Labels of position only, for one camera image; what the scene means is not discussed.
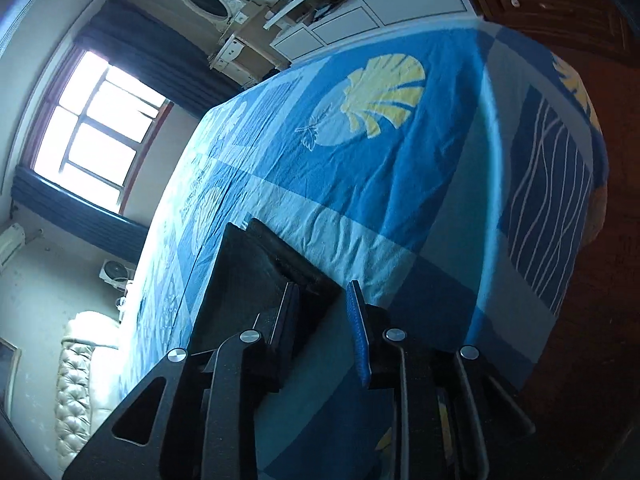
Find white tufted headboard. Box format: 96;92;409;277
55;310;123;467

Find dark blue curtain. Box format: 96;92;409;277
12;165;151;266
75;0;243;108

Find black pants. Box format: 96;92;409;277
190;218;343;361

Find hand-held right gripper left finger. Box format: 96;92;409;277
62;282;301;480

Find wooden frame window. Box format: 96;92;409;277
30;45;173;211

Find white television cabinet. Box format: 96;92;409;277
270;0;471;61

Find framed wall picture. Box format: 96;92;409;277
0;337;23;406

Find white oval vanity mirror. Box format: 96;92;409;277
175;0;246;25

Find white fan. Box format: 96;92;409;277
98;259;135;289

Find white dressing table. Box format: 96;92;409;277
207;0;292;86

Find brown wooden wardrobe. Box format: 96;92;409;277
450;0;632;63

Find white air conditioner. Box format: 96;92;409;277
0;224;26;267

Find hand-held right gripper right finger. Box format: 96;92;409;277
346;280;538;480

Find blue printed bed sheet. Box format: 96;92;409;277
117;25;608;480

